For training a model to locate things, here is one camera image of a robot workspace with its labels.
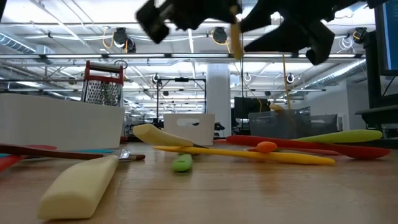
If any red silicone spatula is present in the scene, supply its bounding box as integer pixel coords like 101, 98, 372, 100
0, 144, 58, 174

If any grey computer cart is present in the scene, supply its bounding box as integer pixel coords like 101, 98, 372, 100
354, 30, 398, 141

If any small white plastic bin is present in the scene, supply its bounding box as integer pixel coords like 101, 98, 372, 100
163, 113, 216, 147

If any green silicone spoon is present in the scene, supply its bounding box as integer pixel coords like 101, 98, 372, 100
294, 129, 384, 144

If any silver air duct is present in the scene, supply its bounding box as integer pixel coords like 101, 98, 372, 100
306, 58, 368, 90
0, 30, 38, 55

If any white building column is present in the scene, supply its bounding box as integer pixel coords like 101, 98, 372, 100
206, 63, 233, 138

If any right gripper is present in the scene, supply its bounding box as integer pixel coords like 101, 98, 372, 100
239, 0, 368, 65

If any yellow hanging cable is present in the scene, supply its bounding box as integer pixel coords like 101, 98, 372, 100
281, 52, 292, 110

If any black background stand frame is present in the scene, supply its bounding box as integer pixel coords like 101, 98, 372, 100
155, 77, 208, 115

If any grey translucent plastic bin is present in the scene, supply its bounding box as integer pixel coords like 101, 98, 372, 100
248, 107, 338, 140

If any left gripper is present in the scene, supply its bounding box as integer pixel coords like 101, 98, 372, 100
136, 0, 243, 44

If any red silicone spoon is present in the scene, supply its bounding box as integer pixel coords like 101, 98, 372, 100
226, 135, 392, 161

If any red metal box grater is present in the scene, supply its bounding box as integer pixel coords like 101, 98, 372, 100
80, 60, 129, 144

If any ceiling light rail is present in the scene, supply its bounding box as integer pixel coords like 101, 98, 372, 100
0, 52, 366, 60

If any large white plastic bin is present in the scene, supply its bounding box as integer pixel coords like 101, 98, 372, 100
0, 93, 126, 152

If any black computer monitor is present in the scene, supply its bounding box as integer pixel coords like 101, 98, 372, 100
374, 0, 398, 77

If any yellow silicone spatula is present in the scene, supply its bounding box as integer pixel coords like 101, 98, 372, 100
152, 145, 336, 166

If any blue silicone spatula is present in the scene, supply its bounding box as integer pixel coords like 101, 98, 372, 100
0, 148, 116, 158

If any black background monitor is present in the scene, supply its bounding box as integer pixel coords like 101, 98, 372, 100
233, 96, 271, 119

